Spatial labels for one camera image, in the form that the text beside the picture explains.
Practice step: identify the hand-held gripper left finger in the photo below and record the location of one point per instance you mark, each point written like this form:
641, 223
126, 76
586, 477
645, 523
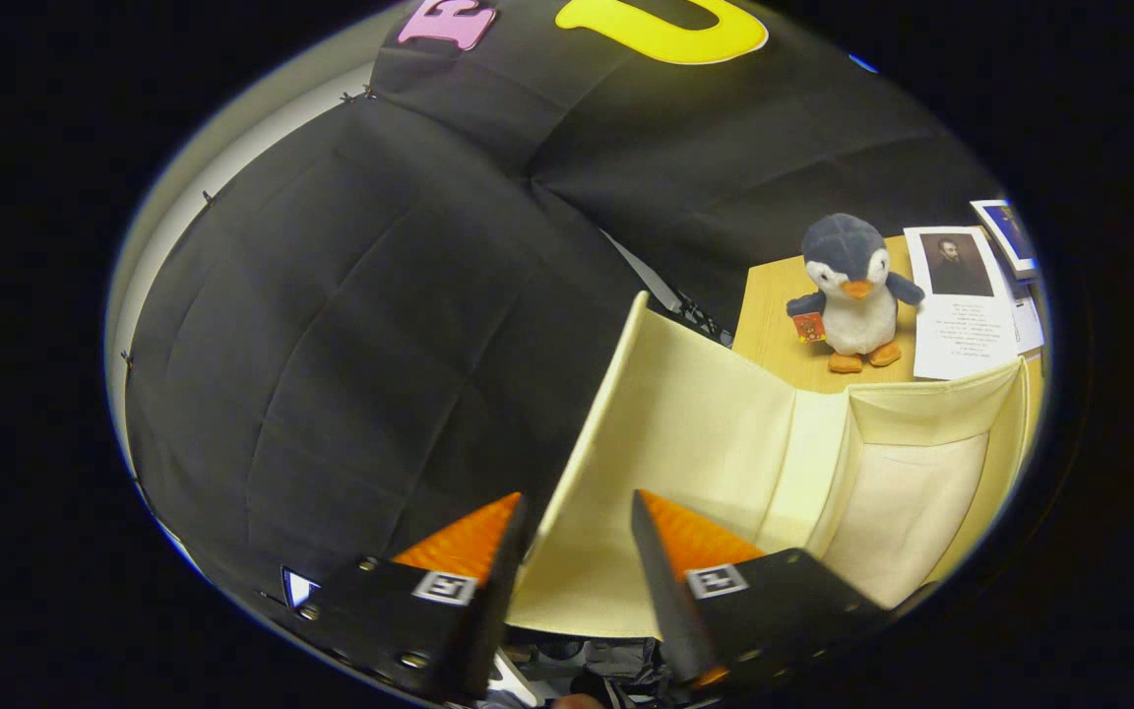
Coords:
488, 611

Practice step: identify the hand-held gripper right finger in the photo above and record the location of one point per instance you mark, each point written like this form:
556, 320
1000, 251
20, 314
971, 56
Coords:
661, 591

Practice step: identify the beige fabric storage box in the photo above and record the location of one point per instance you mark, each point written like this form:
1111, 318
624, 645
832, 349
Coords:
685, 423

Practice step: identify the blue lit screen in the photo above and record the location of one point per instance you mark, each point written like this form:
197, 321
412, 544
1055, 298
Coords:
298, 588

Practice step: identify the grey penguin plush toy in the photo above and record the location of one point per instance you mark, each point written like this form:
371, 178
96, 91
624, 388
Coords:
857, 305

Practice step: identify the white book portrait cover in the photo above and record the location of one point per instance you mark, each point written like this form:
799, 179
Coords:
966, 335

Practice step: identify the white printed booklet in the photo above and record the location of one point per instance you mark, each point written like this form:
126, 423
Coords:
1027, 325

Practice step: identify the white book blue picture cover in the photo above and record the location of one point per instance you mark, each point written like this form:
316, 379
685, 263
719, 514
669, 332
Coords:
1008, 231

